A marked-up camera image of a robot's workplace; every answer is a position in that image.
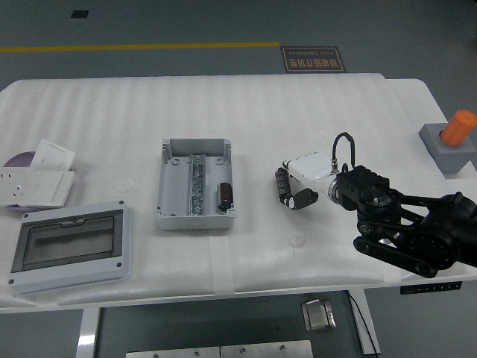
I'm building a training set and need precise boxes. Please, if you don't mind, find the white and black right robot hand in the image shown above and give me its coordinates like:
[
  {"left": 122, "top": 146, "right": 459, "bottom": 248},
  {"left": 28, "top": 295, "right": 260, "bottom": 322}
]
[{"left": 274, "top": 151, "right": 338, "bottom": 211}]

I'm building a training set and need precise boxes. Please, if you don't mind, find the silver metal floor box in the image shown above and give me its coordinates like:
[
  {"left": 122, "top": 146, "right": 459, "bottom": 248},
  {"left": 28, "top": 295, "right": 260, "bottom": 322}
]
[{"left": 300, "top": 298, "right": 338, "bottom": 333}]

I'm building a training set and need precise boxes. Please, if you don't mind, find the white foam mat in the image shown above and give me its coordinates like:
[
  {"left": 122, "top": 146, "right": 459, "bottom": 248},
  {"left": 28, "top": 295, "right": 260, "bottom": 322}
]
[{"left": 0, "top": 73, "right": 402, "bottom": 307}]

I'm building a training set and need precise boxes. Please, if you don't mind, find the black floor sign orange text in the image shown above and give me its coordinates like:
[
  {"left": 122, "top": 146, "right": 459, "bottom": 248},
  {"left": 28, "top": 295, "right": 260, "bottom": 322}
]
[{"left": 280, "top": 46, "right": 348, "bottom": 74}]

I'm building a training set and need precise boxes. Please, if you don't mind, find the grey block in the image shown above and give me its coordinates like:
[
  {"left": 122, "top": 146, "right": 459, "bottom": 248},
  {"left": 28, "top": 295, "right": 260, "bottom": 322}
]
[{"left": 418, "top": 122, "right": 477, "bottom": 176}]

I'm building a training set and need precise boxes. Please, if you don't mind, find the orange cylinder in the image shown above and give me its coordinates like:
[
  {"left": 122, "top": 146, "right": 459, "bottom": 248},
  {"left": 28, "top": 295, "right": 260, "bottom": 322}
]
[{"left": 441, "top": 109, "right": 477, "bottom": 148}]

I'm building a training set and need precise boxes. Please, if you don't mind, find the black table control panel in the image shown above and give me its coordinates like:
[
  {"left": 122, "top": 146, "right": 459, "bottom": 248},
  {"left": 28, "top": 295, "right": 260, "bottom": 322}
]
[{"left": 399, "top": 280, "right": 464, "bottom": 296}]

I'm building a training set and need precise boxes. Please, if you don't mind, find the white table leg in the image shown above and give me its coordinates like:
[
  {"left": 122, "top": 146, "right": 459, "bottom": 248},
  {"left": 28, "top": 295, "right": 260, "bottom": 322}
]
[
  {"left": 347, "top": 288, "right": 382, "bottom": 356},
  {"left": 75, "top": 307, "right": 102, "bottom": 358}
]

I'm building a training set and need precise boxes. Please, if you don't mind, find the grey metal plate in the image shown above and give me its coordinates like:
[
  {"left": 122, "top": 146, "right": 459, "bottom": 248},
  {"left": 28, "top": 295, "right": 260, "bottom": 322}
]
[
  {"left": 220, "top": 340, "right": 315, "bottom": 358},
  {"left": 125, "top": 346, "right": 221, "bottom": 358}
]

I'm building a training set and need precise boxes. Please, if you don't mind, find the purple disc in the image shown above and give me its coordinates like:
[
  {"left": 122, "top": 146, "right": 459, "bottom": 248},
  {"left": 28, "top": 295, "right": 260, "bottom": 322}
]
[{"left": 3, "top": 150, "right": 39, "bottom": 169}]

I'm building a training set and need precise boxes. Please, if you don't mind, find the metal rail with terminals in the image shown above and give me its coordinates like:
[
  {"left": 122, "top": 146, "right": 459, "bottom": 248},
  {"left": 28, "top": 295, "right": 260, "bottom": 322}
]
[{"left": 189, "top": 153, "right": 207, "bottom": 217}]

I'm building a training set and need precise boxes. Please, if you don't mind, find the open grey plastic enclosure box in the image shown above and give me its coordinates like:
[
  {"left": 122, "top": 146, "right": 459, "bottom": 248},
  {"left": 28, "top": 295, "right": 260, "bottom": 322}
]
[{"left": 155, "top": 138, "right": 239, "bottom": 231}]

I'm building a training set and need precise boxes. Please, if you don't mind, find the thin black cable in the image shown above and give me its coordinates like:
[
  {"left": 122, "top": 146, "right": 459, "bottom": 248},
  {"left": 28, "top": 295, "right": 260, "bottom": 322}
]
[{"left": 347, "top": 292, "right": 378, "bottom": 356}]

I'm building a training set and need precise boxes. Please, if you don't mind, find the grey enclosure lid with window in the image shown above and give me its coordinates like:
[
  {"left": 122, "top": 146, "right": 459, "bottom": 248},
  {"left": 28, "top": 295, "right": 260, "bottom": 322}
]
[{"left": 7, "top": 200, "right": 134, "bottom": 297}]

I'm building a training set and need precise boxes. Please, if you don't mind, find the small white switch panel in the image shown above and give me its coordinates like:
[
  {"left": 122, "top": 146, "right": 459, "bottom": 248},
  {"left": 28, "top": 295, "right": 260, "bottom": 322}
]
[{"left": 30, "top": 138, "right": 78, "bottom": 172}]

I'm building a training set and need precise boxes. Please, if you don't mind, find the large white switch panel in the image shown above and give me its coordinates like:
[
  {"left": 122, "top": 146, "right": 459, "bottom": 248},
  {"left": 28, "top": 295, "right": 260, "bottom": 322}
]
[{"left": 22, "top": 169, "right": 77, "bottom": 208}]

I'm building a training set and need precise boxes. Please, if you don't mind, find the white wall socket panel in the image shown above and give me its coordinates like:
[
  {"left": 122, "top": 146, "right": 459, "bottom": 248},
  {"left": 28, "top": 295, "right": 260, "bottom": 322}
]
[{"left": 0, "top": 167, "right": 31, "bottom": 207}]

